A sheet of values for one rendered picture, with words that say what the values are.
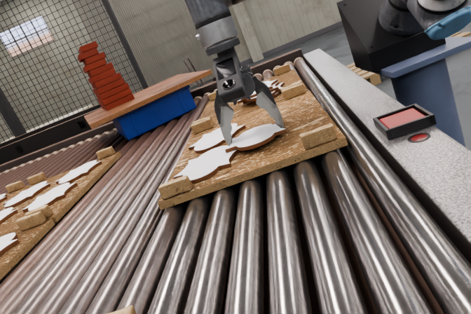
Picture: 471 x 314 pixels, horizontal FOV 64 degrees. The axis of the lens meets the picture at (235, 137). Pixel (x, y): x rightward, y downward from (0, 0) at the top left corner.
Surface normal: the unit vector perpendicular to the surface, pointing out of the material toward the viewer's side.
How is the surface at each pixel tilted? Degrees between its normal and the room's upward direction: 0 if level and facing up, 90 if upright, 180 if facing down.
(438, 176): 0
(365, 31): 46
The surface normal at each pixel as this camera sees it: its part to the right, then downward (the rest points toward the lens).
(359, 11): -0.22, -0.41
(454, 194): -0.37, -0.89
